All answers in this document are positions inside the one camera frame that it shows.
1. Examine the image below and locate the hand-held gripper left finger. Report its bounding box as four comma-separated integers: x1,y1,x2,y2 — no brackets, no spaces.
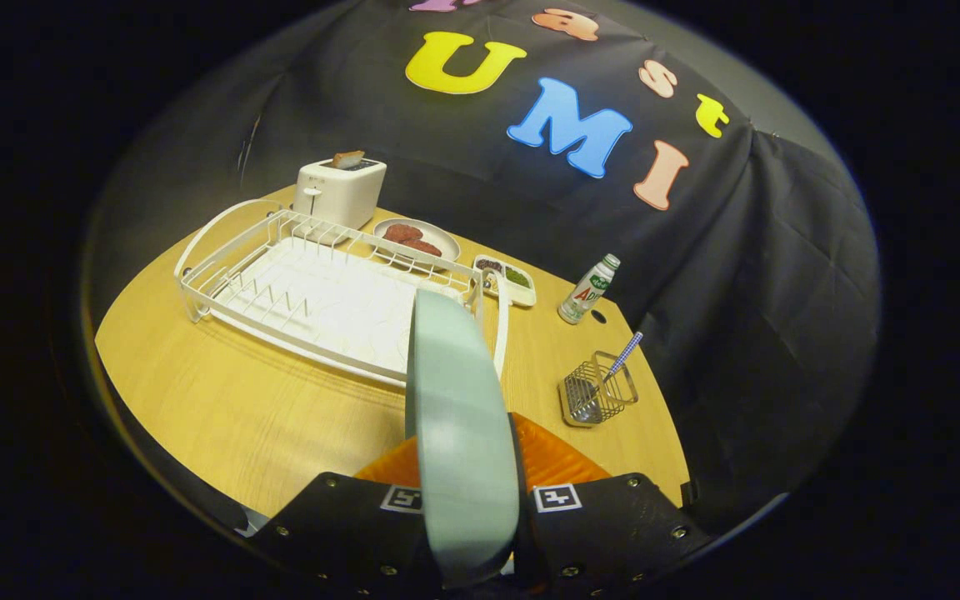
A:
247,436,448,586

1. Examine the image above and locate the beige round dish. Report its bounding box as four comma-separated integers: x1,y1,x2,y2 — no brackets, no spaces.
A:
372,217,462,268

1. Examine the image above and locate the white drink bottle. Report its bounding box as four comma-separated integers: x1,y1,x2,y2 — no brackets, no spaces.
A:
557,253,621,326

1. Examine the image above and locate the blue checked handle spoon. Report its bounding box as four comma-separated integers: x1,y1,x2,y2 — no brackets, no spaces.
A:
570,332,644,422

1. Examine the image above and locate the white wire dish rack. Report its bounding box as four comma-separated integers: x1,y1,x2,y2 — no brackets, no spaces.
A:
173,198,511,388

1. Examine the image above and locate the black backdrop cloth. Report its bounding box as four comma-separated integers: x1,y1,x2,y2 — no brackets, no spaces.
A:
88,0,881,534

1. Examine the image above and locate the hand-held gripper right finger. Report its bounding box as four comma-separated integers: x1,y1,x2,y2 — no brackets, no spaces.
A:
507,411,713,588

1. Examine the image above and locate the white divided dish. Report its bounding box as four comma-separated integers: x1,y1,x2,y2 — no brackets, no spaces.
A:
472,254,538,308

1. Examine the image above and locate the metal wire basket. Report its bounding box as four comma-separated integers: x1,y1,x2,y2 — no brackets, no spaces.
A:
559,350,639,428

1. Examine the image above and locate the pale green plate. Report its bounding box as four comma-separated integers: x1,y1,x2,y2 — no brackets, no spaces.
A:
405,287,523,588

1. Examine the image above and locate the white toaster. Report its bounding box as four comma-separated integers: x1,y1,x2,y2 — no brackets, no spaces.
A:
292,157,388,231

